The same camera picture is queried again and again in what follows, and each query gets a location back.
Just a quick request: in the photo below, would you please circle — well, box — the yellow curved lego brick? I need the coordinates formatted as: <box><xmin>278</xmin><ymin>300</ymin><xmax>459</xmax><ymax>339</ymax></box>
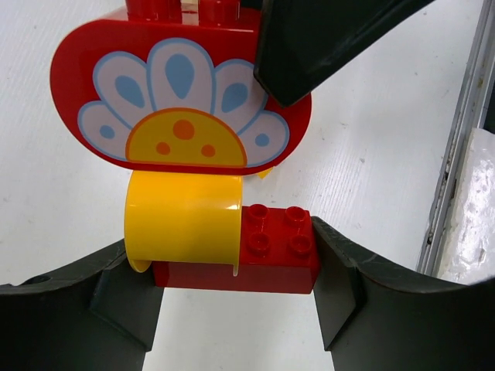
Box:
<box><xmin>124</xmin><ymin>171</ymin><xmax>243</xmax><ymax>273</ymax></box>

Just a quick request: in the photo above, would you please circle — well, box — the red rectangular lego brick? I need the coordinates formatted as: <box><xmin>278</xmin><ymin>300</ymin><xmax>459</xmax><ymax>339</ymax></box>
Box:
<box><xmin>152</xmin><ymin>204</ymin><xmax>320</xmax><ymax>294</ymax></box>

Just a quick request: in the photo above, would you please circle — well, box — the red flower lego brick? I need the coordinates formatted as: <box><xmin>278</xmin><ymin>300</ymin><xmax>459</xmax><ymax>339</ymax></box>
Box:
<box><xmin>50</xmin><ymin>1</ymin><xmax>312</xmax><ymax>175</ymax></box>

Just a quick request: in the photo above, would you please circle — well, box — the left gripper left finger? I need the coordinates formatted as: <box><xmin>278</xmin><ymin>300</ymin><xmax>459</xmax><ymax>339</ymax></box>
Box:
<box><xmin>1</xmin><ymin>241</ymin><xmax>163</xmax><ymax>370</ymax></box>

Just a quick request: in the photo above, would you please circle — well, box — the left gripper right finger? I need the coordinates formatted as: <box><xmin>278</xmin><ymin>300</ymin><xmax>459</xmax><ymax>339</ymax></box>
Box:
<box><xmin>312</xmin><ymin>217</ymin><xmax>494</xmax><ymax>370</ymax></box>

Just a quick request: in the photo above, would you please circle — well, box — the aluminium rail front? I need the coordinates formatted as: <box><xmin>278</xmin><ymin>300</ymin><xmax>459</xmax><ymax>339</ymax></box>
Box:
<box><xmin>416</xmin><ymin>1</ymin><xmax>494</xmax><ymax>275</ymax></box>

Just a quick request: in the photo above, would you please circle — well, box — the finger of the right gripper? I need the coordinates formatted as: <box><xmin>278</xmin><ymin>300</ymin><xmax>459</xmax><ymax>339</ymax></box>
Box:
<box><xmin>253</xmin><ymin>0</ymin><xmax>430</xmax><ymax>107</ymax></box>

